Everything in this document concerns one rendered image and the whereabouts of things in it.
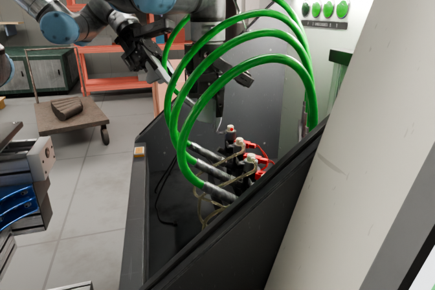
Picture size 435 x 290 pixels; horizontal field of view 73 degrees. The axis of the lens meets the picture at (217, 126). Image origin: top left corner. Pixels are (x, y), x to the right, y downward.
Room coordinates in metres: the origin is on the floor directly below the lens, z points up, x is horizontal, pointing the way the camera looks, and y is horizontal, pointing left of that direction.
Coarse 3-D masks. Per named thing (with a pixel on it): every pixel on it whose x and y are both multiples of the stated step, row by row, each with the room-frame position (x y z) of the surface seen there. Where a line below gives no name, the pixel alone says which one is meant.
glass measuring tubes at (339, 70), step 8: (336, 56) 0.69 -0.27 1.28; (344, 56) 0.66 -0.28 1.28; (336, 64) 0.70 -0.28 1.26; (344, 64) 0.65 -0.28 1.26; (336, 72) 0.69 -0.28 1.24; (344, 72) 0.66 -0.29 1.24; (336, 80) 0.69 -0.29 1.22; (336, 88) 0.69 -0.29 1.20; (336, 96) 0.69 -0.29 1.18; (328, 104) 0.70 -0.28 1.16; (328, 112) 0.70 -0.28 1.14
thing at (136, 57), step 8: (128, 24) 0.83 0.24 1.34; (136, 24) 0.85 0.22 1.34; (120, 32) 0.83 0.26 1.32; (128, 32) 0.84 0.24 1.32; (120, 40) 0.84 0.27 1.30; (128, 40) 0.84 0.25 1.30; (136, 40) 0.82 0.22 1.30; (144, 40) 0.81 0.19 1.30; (128, 48) 0.80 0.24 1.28; (136, 48) 0.80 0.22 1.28; (152, 48) 0.81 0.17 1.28; (160, 48) 0.85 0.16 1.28; (120, 56) 0.81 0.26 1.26; (128, 56) 0.80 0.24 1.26; (136, 56) 0.80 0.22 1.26; (160, 56) 0.82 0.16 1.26; (136, 64) 0.79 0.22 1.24; (144, 64) 0.82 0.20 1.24
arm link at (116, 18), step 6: (114, 12) 0.84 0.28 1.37; (120, 12) 0.84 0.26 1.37; (108, 18) 0.85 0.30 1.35; (114, 18) 0.83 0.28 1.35; (120, 18) 0.83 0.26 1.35; (126, 18) 0.83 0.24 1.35; (132, 18) 0.85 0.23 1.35; (114, 24) 0.84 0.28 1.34; (120, 24) 0.83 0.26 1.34; (114, 30) 0.85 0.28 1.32
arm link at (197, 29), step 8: (192, 24) 0.64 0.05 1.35; (200, 24) 0.63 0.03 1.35; (208, 24) 0.62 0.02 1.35; (216, 24) 0.63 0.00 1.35; (192, 32) 0.64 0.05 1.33; (200, 32) 0.63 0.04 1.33; (224, 32) 0.65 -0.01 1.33; (192, 40) 0.64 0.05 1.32; (216, 40) 0.63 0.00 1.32; (224, 40) 0.65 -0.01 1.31
